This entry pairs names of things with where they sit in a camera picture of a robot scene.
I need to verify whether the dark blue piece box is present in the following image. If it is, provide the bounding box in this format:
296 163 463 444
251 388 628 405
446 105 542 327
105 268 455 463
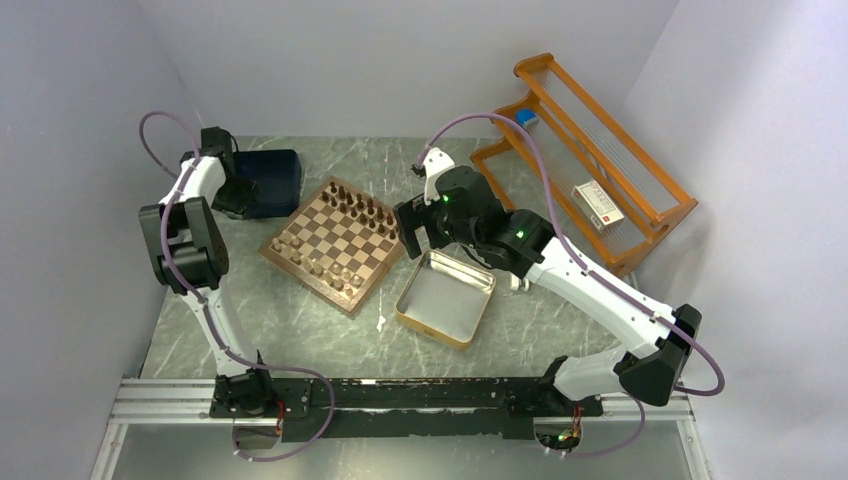
234 149 302 220

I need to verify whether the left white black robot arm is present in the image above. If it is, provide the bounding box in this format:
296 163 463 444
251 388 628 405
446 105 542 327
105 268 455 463
139 127 277 417

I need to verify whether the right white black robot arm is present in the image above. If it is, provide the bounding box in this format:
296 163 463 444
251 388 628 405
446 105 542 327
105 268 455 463
394 165 701 414

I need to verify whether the wooden chess board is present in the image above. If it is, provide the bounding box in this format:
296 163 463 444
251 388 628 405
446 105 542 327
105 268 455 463
258 176 405 315

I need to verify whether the gold-rimmed metal tin tray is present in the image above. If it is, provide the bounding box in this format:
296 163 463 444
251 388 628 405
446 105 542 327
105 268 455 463
395 250 496 351

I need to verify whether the white plastic clip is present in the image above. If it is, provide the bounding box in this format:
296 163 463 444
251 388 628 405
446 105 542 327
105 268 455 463
510 275 530 292

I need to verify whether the blue white small object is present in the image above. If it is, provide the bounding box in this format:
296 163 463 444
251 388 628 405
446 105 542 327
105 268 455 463
515 108 539 130

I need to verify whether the red white card box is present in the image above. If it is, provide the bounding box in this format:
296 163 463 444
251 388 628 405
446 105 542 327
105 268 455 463
571 180 624 232

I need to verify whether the orange wooden rack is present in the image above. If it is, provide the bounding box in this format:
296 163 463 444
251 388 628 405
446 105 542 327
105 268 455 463
497 53 698 277

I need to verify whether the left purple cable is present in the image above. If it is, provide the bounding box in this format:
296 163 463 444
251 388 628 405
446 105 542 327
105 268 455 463
138 110 338 463

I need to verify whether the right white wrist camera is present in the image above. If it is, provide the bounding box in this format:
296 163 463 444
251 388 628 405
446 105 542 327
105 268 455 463
412 147 455 205

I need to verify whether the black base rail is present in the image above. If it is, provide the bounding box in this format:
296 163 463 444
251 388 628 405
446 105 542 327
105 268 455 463
208 377 603 443

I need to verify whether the aluminium frame rail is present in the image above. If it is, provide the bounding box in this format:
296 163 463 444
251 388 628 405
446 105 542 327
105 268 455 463
91 377 711 479

